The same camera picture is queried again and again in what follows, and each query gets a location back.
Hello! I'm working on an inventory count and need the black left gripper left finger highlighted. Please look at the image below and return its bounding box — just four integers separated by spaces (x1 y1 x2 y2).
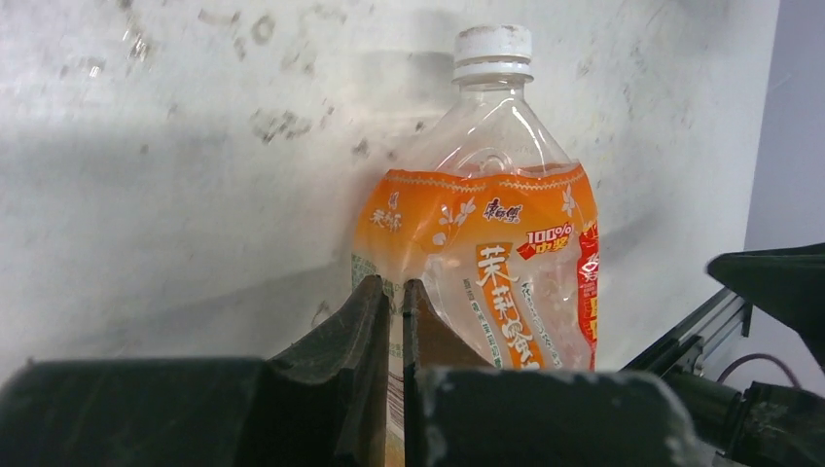
1 275 390 466

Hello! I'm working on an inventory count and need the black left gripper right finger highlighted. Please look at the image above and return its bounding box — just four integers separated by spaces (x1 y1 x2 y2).
402 279 705 466

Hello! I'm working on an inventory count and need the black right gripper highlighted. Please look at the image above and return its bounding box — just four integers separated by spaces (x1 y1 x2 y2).
664 243 824 466

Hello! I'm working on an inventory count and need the crushed orange label bottle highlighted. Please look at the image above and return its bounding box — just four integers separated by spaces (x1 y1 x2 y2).
351 24 599 466

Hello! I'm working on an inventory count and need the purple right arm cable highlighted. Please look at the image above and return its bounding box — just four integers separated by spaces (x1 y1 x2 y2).
716 352 802 389

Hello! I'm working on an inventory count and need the black base frame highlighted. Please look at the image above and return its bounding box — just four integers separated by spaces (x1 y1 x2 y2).
624 288 753 377

